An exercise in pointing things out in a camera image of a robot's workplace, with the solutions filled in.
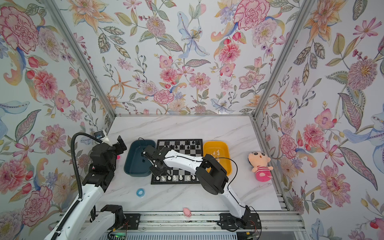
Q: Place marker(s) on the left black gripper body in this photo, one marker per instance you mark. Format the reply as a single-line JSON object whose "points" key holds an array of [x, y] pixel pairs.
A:
{"points": [[115, 150]]}

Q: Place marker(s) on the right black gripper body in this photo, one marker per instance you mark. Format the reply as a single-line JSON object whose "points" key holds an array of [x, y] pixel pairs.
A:
{"points": [[155, 170]]}

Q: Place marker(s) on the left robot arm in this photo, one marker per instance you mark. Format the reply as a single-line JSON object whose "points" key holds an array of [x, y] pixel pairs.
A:
{"points": [[80, 221]]}

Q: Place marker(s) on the teal plastic tray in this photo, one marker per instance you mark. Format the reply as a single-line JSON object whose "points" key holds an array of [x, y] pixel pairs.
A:
{"points": [[136, 165]]}

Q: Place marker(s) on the black white chessboard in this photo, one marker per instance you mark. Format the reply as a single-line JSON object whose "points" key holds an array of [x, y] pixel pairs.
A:
{"points": [[191, 147]]}

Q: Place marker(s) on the pink eraser toy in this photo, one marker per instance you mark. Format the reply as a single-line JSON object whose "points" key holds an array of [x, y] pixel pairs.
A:
{"points": [[187, 212]]}

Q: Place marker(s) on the yellow plastic tray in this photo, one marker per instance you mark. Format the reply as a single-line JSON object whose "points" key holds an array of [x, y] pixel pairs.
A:
{"points": [[220, 151]]}

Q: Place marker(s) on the pink plush doll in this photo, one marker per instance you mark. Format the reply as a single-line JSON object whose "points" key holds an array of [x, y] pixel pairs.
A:
{"points": [[261, 169]]}

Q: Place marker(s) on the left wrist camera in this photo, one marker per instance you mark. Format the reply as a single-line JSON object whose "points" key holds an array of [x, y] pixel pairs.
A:
{"points": [[100, 135]]}

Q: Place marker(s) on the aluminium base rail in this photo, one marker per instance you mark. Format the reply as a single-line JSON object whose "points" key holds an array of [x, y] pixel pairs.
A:
{"points": [[212, 221]]}

